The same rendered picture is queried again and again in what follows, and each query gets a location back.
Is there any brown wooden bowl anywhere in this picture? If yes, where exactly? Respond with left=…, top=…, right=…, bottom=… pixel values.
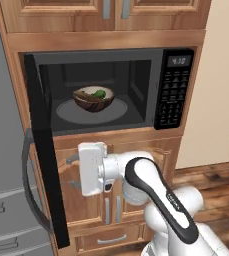
left=72, top=85, right=116, bottom=114

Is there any black microwave oven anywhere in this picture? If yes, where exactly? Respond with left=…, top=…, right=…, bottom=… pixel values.
left=23, top=48, right=195, bottom=137

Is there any wooden lower cupboard door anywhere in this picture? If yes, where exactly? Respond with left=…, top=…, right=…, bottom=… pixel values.
left=53, top=145, right=116, bottom=229
left=113, top=145, right=174, bottom=221

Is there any grey cupboard handle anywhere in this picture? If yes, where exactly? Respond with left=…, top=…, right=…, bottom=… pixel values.
left=121, top=0, right=131, bottom=20
left=104, top=197, right=111, bottom=225
left=102, top=0, right=111, bottom=20
left=115, top=195, right=122, bottom=224

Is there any green avocado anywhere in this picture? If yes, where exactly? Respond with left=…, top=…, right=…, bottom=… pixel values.
left=93, top=89, right=107, bottom=100

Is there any grey microwave door handle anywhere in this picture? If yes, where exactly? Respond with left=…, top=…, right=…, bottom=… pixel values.
left=21, top=127, right=54, bottom=233

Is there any black microwave door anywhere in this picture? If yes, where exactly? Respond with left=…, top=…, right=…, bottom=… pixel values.
left=23, top=53, right=71, bottom=250

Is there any grey lower cupboard handle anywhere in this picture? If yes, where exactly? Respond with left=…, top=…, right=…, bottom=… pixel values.
left=115, top=195, right=122, bottom=224
left=104, top=197, right=111, bottom=225

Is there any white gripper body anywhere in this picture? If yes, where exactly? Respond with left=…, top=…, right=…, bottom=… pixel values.
left=77, top=141, right=108, bottom=197

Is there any wooden upper cupboard door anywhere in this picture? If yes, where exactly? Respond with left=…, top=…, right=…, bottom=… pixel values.
left=115, top=0, right=212, bottom=32
left=0, top=0, right=116, bottom=33

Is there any wooden cupboard door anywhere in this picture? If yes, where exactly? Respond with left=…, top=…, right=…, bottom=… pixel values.
left=115, top=0, right=212, bottom=32
left=113, top=145, right=174, bottom=221
left=0, top=0, right=116, bottom=33
left=53, top=145, right=116, bottom=229

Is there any wooden cupboard frame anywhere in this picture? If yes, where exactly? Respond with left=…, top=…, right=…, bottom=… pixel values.
left=0, top=0, right=214, bottom=256

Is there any brown fish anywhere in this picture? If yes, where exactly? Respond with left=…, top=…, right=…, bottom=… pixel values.
left=73, top=89, right=98, bottom=102

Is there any grey microwave turntable plate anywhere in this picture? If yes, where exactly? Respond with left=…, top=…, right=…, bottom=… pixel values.
left=55, top=96, right=129, bottom=126

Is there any grey fridge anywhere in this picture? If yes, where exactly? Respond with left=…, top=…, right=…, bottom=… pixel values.
left=0, top=0, right=55, bottom=256

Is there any wooden drawer front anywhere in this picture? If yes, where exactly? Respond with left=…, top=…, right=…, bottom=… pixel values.
left=73, top=223, right=148, bottom=255

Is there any grey upper cupboard handle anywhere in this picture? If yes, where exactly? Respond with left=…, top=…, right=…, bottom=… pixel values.
left=121, top=0, right=131, bottom=20
left=102, top=0, right=111, bottom=20

